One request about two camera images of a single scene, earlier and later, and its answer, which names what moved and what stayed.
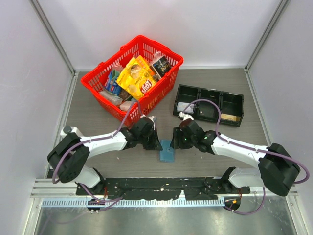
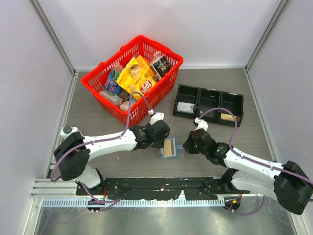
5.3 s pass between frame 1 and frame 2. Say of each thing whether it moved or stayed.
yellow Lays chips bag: stayed
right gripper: moved
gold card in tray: stayed
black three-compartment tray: stayed
